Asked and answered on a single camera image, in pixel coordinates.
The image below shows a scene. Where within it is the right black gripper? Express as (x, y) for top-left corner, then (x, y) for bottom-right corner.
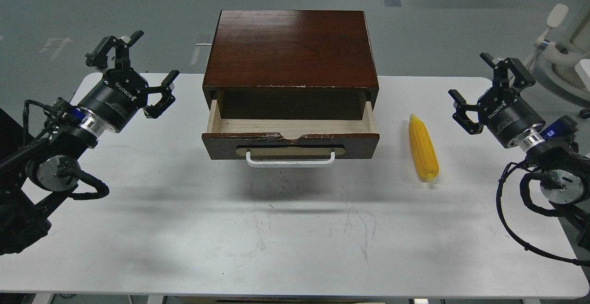
(448, 53), (546, 149)

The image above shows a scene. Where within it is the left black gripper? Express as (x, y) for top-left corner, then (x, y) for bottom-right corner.
(77, 30), (180, 133)

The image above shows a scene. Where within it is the yellow corn cob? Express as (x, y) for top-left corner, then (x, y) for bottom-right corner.
(408, 113), (440, 182)

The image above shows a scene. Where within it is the wooden drawer with white handle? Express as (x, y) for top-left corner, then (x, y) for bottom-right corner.
(201, 101), (380, 168)

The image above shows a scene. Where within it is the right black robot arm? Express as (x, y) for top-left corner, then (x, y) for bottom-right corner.
(449, 53), (589, 249)

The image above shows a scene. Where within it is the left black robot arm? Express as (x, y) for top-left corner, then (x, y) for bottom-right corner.
(0, 30), (179, 254)

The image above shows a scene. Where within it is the white office chair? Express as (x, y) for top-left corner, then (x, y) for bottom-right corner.
(525, 2), (590, 119)

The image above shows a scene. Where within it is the dark wooden cabinet box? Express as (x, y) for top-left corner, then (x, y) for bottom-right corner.
(202, 10), (379, 105)

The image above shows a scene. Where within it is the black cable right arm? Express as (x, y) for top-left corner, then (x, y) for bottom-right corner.
(496, 161), (590, 268)

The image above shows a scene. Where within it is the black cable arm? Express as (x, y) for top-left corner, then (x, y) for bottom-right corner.
(60, 168), (110, 201)
(496, 161), (590, 268)

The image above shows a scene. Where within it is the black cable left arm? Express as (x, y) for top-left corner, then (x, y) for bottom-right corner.
(60, 168), (110, 201)

